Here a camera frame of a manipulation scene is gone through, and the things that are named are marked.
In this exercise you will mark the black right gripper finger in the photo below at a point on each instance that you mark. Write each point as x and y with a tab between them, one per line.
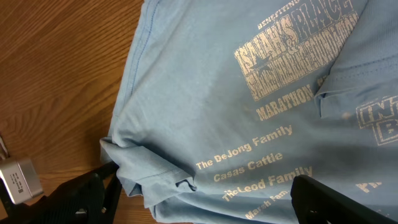
314	203

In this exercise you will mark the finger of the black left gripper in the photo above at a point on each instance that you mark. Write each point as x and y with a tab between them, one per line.
91	198

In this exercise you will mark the light blue printed t-shirt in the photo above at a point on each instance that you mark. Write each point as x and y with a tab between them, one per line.
223	103

